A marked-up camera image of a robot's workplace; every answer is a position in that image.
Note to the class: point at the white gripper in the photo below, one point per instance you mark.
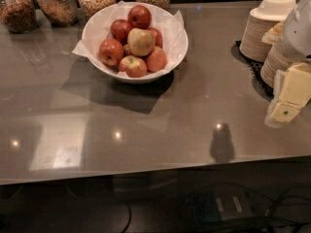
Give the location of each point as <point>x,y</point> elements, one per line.
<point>297,33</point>

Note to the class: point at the yellow-red apple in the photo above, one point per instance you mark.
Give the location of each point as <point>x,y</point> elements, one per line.
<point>141,42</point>

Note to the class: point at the rear paper bowl stack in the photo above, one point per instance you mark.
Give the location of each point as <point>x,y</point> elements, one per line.
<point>267,14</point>

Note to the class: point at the red apple behind centre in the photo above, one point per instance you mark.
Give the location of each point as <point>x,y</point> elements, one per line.
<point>158,37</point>

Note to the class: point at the red apple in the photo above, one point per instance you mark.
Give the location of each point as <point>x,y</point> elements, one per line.
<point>111,52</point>
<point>158,37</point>
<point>120,29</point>
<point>156,60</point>
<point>139,17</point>

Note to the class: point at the red apple right front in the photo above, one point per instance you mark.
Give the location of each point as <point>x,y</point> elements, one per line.
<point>156,60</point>

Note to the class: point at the red-yellow front apple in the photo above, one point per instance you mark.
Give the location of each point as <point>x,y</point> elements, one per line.
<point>133,66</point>

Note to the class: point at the red apple top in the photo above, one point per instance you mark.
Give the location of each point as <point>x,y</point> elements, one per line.
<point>139,17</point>

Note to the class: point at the small hidden apple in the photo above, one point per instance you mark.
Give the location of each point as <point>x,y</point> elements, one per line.
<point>126,50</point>

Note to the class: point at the red apple upper left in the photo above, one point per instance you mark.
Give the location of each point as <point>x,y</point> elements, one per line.
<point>120,29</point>

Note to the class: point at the white ceramic bowl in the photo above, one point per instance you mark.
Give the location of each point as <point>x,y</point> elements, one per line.
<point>97,29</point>

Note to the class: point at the black rubber mat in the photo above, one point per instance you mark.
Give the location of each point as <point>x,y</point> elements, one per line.
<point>260,86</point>

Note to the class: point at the dark box under table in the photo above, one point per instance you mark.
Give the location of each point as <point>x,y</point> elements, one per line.
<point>220,205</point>

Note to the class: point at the white paper liner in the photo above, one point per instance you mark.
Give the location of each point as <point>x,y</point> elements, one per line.
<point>171,29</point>

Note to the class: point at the glass jar far left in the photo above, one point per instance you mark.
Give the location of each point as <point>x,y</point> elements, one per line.
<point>18,16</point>

